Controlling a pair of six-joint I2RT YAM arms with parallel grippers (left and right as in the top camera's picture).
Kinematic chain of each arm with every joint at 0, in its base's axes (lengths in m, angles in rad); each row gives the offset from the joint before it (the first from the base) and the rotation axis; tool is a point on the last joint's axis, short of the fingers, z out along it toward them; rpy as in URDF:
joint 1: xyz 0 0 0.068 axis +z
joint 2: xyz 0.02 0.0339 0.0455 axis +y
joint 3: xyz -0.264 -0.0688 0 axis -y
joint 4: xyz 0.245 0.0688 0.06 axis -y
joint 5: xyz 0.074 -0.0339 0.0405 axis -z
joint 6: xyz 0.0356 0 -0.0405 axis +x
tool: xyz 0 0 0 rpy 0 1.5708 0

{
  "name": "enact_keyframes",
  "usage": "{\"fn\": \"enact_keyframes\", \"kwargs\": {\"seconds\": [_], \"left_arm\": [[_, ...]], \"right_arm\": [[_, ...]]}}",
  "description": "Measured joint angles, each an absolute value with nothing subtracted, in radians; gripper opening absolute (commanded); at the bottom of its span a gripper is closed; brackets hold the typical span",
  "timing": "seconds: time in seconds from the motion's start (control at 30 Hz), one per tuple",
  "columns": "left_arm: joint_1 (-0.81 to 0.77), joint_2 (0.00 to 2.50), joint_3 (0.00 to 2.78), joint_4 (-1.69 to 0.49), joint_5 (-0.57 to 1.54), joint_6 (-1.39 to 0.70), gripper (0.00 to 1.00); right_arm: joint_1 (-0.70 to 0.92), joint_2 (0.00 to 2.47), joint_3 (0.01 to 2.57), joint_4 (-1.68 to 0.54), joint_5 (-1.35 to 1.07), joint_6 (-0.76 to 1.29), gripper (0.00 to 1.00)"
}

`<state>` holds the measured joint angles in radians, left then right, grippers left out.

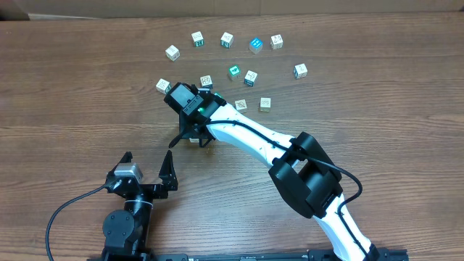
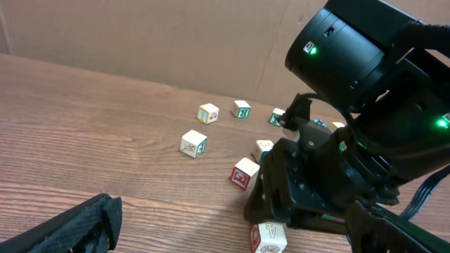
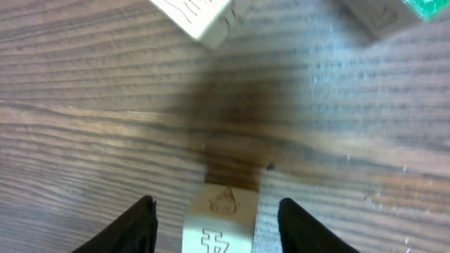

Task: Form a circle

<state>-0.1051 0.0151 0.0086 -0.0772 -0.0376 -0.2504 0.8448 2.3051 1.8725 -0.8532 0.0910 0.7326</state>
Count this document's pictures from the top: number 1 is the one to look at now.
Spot cardboard strip at back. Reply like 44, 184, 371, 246
1, 0, 463, 20

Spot wooden block leaf drawing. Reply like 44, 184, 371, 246
235, 99, 247, 113

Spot green top wooden block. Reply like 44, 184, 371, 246
228, 65, 241, 81

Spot wooden block teal side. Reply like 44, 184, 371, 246
220, 32, 233, 49

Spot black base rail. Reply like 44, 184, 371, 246
86, 248, 410, 261

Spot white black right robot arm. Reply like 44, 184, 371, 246
164, 83, 380, 260

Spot wooden block blue drawing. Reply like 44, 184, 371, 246
244, 70, 258, 86

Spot blue top wooden block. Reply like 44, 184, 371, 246
249, 38, 263, 54

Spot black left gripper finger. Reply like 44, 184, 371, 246
159, 150, 178, 191
119, 152, 133, 163

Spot wooden block left green side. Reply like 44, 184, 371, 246
155, 78, 172, 94

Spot wooden block green side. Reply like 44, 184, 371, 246
191, 31, 204, 47
155, 78, 172, 94

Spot wooden block blue side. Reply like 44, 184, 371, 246
200, 75, 213, 89
293, 63, 308, 79

